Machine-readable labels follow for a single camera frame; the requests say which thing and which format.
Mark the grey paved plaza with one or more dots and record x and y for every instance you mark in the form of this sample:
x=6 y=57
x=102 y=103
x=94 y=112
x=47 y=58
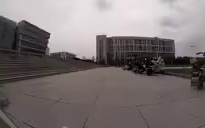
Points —
x=113 y=90

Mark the pale building with many windows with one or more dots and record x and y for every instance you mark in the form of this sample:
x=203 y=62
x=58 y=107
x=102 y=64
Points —
x=136 y=48

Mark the low far building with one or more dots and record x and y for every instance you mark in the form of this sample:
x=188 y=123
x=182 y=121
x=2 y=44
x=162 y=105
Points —
x=63 y=55

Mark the row of parked scooters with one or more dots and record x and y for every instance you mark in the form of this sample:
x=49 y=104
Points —
x=146 y=66

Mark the grass strip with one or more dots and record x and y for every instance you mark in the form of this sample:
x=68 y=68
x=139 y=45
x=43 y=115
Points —
x=178 y=71

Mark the dark building with horizontal bands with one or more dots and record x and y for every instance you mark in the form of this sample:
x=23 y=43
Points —
x=30 y=38

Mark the wide stone steps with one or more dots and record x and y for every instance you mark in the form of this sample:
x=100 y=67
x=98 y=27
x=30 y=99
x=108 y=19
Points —
x=20 y=66

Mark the parked bicycle with basket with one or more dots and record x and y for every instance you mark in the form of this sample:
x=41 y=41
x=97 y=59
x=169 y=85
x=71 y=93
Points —
x=200 y=71

